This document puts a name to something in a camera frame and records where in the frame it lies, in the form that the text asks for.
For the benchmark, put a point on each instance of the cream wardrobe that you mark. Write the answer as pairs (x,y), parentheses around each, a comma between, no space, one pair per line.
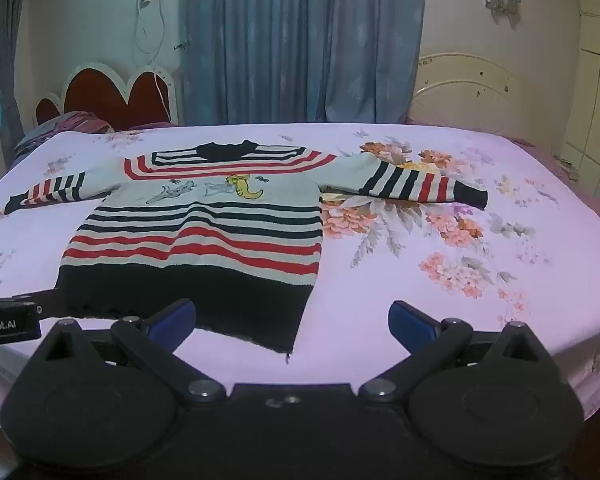
(597,90)

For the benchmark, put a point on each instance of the striped purple pillow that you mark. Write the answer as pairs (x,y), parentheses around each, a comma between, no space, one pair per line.
(70,125)

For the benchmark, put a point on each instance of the blue curtain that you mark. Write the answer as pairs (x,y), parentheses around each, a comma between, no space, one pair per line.
(300,45)

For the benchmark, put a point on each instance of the cream arched headboard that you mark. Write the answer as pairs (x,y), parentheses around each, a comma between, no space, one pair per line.
(460,90)

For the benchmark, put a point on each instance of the floral bed sheet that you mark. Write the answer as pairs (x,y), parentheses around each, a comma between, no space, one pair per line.
(430,240)

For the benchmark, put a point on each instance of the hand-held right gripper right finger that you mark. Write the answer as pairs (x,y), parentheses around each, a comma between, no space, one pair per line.
(412,325)

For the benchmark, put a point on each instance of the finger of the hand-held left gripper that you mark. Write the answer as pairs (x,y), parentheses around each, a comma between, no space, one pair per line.
(42,299)

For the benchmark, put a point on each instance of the red scalloped headboard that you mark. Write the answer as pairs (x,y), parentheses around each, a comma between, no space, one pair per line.
(95,95)

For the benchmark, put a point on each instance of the striped knit sweater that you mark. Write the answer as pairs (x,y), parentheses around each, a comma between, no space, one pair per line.
(205,240)

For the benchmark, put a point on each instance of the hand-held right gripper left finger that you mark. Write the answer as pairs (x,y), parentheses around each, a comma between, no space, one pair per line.
(172,317)

